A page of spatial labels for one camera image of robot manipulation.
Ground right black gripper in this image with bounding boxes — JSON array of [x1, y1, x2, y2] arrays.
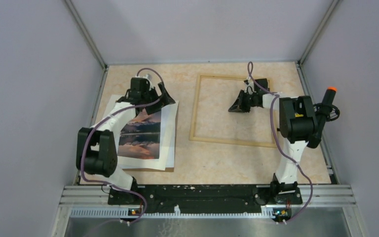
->
[[228, 90, 256, 114]]

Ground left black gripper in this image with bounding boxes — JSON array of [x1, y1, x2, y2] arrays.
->
[[141, 82, 175, 115]]

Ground cream mat board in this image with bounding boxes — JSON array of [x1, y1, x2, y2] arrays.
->
[[98, 95, 179, 170]]

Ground sunset landscape photo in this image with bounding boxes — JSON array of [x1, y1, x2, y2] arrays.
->
[[117, 110, 161, 159]]

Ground light wooden picture frame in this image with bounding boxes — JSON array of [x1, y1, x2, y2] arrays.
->
[[189, 74, 276, 148]]

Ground brown backing board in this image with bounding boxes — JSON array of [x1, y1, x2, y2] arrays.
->
[[122, 167, 174, 172]]

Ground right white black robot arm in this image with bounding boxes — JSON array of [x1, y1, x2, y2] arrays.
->
[[228, 79, 318, 203]]

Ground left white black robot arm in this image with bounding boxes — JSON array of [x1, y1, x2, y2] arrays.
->
[[76, 76, 175, 204]]

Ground black microphone orange tip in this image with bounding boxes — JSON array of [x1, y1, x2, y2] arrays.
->
[[307, 87, 340, 149]]

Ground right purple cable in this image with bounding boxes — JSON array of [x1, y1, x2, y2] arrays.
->
[[247, 61, 314, 225]]

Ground purple cable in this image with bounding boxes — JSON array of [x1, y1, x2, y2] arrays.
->
[[247, 61, 314, 225], [79, 68, 165, 226]]

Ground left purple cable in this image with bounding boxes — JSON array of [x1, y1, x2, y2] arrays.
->
[[79, 68, 165, 226]]

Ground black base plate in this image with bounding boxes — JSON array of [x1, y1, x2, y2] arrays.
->
[[108, 184, 303, 214]]

